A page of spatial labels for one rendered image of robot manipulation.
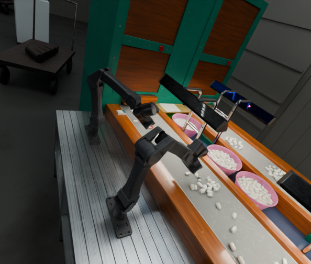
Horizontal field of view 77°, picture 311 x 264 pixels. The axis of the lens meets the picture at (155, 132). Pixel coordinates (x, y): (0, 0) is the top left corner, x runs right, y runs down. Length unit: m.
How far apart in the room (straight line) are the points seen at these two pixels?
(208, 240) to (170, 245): 0.16
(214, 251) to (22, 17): 4.83
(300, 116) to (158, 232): 2.57
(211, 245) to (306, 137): 2.40
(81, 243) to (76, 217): 0.11
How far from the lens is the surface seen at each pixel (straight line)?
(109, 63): 1.44
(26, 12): 4.98
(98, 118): 1.23
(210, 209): 1.10
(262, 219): 1.23
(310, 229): 1.52
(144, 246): 0.94
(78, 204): 0.99
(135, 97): 1.07
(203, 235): 0.96
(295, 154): 3.19
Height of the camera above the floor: 1.49
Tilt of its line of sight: 31 degrees down
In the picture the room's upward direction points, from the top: 20 degrees clockwise
